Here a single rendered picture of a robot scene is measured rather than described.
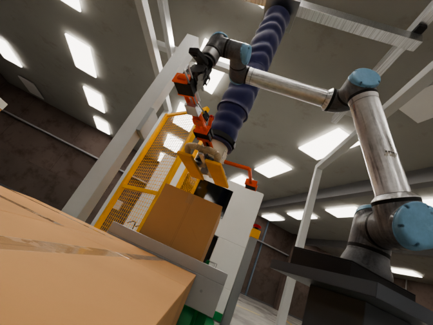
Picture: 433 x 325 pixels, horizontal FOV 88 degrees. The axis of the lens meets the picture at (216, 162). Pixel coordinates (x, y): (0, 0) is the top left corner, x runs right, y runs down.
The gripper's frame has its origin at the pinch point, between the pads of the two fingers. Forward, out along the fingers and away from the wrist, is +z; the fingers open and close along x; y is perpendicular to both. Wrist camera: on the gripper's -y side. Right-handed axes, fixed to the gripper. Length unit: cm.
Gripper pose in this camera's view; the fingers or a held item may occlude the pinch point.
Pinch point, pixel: (187, 86)
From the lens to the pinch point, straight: 104.4
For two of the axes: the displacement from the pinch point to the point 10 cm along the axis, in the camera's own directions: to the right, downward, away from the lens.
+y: 1.9, 4.9, 8.5
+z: -3.9, 8.4, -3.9
